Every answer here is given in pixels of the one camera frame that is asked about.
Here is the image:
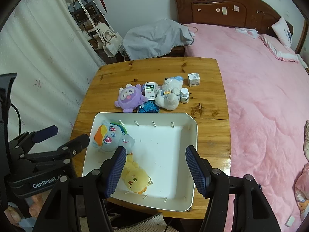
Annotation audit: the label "blue patterned pouch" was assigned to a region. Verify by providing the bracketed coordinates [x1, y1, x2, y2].
[137, 101, 160, 113]

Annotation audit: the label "pink pajama clothes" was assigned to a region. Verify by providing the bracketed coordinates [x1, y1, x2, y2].
[294, 163, 309, 221]

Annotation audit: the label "white floral curtain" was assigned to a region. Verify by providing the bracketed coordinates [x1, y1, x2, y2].
[0, 0, 107, 155]

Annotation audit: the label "dark wooden headboard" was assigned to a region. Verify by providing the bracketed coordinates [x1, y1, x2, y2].
[175, 0, 281, 37]

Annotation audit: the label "green white medicine box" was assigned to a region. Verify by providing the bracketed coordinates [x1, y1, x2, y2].
[144, 82, 158, 100]

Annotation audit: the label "small white box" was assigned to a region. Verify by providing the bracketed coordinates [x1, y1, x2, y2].
[188, 73, 200, 87]

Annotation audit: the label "blue pony plush toy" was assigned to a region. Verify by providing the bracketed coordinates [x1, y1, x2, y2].
[92, 121, 135, 154]

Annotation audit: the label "purple plush toy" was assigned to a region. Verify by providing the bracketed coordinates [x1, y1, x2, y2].
[115, 83, 148, 113]

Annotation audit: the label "pink bed blanket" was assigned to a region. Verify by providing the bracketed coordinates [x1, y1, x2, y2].
[185, 24, 308, 231]

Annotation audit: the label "white pink pillow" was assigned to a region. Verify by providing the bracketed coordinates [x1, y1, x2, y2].
[271, 17, 292, 49]

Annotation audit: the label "white bear plush toy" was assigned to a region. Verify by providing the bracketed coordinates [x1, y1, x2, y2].
[155, 76, 183, 111]

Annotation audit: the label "dark blue bag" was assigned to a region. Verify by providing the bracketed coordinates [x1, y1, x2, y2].
[68, 0, 100, 25]

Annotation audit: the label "yellow chick plush toy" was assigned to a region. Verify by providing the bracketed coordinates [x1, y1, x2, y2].
[121, 153, 153, 194]

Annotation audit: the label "pink frilled pillow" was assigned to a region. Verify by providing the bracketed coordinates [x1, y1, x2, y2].
[259, 34, 299, 62]

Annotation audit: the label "beige patterned sock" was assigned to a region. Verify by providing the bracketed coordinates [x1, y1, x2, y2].
[303, 120, 309, 161]

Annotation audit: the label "person left hand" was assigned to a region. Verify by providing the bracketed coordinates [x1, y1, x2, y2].
[3, 194, 45, 227]

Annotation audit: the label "white handbag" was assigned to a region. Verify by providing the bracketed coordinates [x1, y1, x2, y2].
[102, 30, 123, 58]

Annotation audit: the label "white pill bottle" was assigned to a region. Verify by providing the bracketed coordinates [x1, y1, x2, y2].
[180, 87, 190, 104]

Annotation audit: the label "white plastic tray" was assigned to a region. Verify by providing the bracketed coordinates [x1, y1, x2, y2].
[82, 112, 197, 212]

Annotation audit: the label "grey cloth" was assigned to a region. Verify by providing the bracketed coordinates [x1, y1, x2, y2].
[123, 19, 194, 60]

